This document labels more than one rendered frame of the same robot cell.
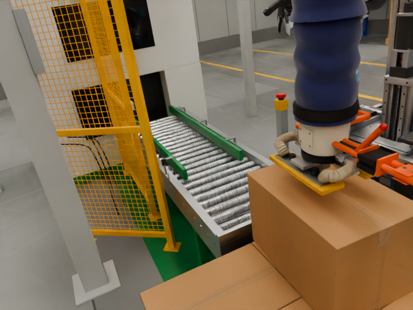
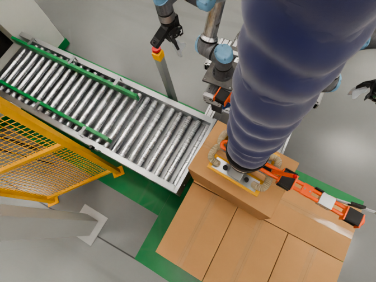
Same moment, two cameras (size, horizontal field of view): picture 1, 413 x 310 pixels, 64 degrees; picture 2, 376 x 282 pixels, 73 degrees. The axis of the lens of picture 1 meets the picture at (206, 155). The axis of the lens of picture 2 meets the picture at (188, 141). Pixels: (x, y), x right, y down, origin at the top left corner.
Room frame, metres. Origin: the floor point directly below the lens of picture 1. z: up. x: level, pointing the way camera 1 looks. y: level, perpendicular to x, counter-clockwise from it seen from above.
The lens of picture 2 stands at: (0.96, -0.08, 2.58)
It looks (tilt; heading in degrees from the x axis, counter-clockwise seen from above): 70 degrees down; 338
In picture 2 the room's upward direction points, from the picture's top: 18 degrees counter-clockwise
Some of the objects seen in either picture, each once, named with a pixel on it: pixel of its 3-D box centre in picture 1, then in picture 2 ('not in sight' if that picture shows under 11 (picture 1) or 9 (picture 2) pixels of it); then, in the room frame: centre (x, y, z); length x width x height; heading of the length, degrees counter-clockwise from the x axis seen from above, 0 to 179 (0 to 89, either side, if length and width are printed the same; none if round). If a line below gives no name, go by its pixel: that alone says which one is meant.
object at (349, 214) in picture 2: not in sight; (351, 217); (0.57, -0.63, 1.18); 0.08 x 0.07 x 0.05; 18
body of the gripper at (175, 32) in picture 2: (287, 4); (170, 27); (1.79, -0.51, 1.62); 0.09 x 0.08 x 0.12; 94
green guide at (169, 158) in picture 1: (148, 141); (40, 107); (2.80, 0.50, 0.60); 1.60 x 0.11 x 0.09; 22
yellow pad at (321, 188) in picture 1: (303, 166); (235, 174); (1.12, -0.36, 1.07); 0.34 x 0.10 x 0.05; 18
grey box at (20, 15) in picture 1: (30, 41); not in sight; (1.84, 0.81, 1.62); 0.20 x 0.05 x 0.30; 22
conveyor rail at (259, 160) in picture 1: (225, 144); (109, 77); (2.70, -0.18, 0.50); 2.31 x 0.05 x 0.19; 22
